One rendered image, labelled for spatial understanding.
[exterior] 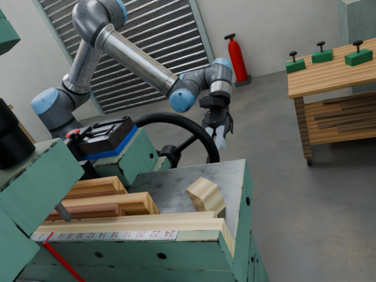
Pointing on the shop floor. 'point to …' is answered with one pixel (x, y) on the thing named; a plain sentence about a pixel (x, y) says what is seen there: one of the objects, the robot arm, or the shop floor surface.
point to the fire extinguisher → (238, 62)
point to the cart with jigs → (310, 124)
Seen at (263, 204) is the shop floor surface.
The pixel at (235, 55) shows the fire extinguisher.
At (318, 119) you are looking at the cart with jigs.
